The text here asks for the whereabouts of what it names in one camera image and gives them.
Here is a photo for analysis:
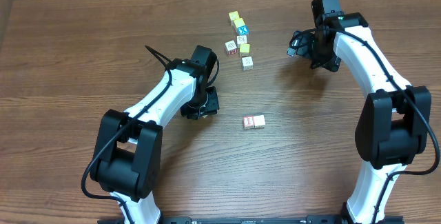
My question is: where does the white ladybug wooden block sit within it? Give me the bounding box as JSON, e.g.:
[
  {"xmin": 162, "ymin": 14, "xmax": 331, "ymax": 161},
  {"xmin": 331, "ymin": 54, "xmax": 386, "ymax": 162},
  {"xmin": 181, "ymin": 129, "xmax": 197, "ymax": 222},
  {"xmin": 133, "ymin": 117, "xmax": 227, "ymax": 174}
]
[{"xmin": 253, "ymin": 115, "xmax": 266, "ymax": 128}]

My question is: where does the blue X wooden block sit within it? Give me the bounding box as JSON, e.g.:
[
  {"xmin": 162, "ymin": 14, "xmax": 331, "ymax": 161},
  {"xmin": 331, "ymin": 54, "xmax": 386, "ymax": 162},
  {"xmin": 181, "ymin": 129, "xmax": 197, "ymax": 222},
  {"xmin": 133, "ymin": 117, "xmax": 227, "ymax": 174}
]
[{"xmin": 236, "ymin": 26, "xmax": 249, "ymax": 36}]

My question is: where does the yellow wooden block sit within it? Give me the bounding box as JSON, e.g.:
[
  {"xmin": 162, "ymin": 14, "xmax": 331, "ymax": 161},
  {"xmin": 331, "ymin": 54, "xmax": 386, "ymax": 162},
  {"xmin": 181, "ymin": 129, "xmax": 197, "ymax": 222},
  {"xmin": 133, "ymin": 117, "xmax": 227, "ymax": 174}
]
[
  {"xmin": 233, "ymin": 18, "xmax": 245, "ymax": 31},
  {"xmin": 229, "ymin": 11, "xmax": 240, "ymax": 26}
]

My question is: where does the white block red side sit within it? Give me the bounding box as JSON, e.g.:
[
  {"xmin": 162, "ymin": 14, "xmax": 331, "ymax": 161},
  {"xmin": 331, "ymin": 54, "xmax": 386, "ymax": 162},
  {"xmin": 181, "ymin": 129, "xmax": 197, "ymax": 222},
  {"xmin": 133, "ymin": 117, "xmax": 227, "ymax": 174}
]
[{"xmin": 225, "ymin": 40, "xmax": 238, "ymax": 56}]

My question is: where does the yellow top wooden block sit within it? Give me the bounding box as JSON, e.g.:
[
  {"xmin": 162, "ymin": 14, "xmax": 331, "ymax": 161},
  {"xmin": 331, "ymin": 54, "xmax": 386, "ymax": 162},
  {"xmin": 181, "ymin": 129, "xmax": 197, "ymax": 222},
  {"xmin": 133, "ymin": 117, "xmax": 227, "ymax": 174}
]
[{"xmin": 229, "ymin": 11, "xmax": 240, "ymax": 26}]

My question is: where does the yellow block middle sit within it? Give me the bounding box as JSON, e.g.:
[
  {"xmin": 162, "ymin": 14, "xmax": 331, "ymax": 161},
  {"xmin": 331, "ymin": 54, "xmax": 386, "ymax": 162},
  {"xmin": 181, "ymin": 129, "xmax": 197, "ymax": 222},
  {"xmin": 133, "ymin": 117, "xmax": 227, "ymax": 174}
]
[{"xmin": 239, "ymin": 43, "xmax": 250, "ymax": 57}]

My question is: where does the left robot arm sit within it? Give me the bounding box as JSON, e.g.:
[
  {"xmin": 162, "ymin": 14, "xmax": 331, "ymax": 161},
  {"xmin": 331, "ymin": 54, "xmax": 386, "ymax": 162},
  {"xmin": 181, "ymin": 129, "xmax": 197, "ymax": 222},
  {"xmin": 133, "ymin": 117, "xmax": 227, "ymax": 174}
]
[{"xmin": 81, "ymin": 45, "xmax": 219, "ymax": 223}]

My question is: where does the white picture block upper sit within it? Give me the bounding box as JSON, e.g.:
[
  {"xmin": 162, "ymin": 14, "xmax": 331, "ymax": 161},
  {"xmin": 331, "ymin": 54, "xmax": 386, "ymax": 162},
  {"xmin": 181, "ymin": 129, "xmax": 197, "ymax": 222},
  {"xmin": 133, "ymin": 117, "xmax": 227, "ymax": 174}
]
[{"xmin": 236, "ymin": 35, "xmax": 247, "ymax": 48}]

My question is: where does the white picture block lower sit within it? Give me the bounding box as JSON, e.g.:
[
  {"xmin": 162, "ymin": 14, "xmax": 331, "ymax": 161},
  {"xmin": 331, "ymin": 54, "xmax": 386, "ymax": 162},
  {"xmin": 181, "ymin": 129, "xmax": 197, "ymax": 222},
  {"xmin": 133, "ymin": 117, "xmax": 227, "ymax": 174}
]
[{"xmin": 241, "ymin": 57, "xmax": 254, "ymax": 70}]

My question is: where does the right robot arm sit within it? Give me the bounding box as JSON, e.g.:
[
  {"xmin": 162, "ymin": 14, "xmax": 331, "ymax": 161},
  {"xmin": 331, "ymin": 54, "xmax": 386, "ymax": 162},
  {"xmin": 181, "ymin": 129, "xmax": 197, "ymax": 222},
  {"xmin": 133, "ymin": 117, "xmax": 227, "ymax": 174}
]
[{"xmin": 287, "ymin": 0, "xmax": 440, "ymax": 223}]

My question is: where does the red I wooden block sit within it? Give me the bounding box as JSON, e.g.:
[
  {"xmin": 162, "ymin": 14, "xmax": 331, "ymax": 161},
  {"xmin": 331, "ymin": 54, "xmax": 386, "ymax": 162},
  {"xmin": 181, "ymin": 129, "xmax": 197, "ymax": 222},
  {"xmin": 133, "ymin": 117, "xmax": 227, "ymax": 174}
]
[{"xmin": 243, "ymin": 116, "xmax": 255, "ymax": 130}]

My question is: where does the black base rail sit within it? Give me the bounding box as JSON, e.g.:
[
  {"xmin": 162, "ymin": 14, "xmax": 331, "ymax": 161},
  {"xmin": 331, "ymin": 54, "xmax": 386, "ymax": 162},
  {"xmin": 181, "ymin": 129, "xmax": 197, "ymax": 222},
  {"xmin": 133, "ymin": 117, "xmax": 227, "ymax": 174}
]
[{"xmin": 97, "ymin": 215, "xmax": 406, "ymax": 224}]

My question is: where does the white picture block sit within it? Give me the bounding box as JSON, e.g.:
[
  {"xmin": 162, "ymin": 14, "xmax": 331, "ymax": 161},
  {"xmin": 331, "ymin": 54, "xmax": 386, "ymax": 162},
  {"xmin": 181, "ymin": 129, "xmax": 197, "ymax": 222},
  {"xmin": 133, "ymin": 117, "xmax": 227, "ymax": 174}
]
[
  {"xmin": 236, "ymin": 35, "xmax": 247, "ymax": 48},
  {"xmin": 241, "ymin": 57, "xmax": 254, "ymax": 70}
]

